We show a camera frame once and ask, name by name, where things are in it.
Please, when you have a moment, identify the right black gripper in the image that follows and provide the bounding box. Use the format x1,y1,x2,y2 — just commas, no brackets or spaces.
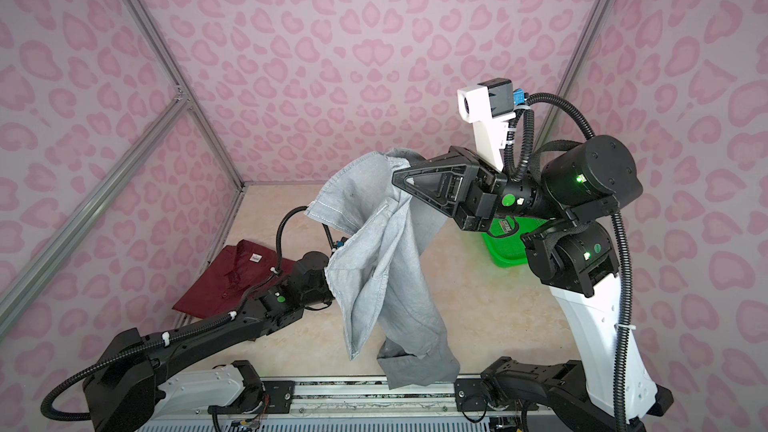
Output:
400,151,570,239

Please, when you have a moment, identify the grey long sleeve shirt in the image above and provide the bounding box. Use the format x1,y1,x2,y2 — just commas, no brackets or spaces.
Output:
306,149,460,388

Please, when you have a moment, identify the maroon long sleeve shirt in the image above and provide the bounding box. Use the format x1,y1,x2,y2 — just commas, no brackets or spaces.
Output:
173,240,277,319

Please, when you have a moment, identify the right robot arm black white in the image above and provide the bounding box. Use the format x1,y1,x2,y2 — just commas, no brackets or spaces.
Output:
392,135,674,431

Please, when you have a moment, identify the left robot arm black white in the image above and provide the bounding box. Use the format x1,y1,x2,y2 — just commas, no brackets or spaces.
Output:
40,251,333,431

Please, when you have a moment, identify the green plastic basket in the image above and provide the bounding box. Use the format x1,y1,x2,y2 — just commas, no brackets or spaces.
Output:
482,217,544,268

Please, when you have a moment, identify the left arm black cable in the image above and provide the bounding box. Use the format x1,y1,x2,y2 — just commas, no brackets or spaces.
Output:
272,205,337,274

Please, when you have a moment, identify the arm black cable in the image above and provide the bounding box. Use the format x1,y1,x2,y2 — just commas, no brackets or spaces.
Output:
272,205,337,274
502,92,631,432

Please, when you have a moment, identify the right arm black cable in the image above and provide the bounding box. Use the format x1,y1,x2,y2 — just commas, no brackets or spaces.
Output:
502,92,631,432

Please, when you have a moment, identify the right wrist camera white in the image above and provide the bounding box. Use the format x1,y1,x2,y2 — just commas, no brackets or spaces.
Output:
457,78,525,171

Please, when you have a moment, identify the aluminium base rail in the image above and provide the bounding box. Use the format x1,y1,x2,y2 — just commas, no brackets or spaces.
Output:
142,375,568,431

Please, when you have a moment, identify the left rear aluminium frame post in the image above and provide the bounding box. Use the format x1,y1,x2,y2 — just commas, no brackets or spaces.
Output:
121,0,246,191

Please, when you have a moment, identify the aluminium frame post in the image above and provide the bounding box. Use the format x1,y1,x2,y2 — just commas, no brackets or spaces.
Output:
533,0,635,151
121,0,246,191

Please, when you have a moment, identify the right rear aluminium frame post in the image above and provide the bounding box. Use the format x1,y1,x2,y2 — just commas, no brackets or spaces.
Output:
533,0,635,151

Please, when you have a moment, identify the left aluminium frame diagonal strut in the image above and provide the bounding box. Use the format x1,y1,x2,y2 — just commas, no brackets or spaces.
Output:
1,93,188,337

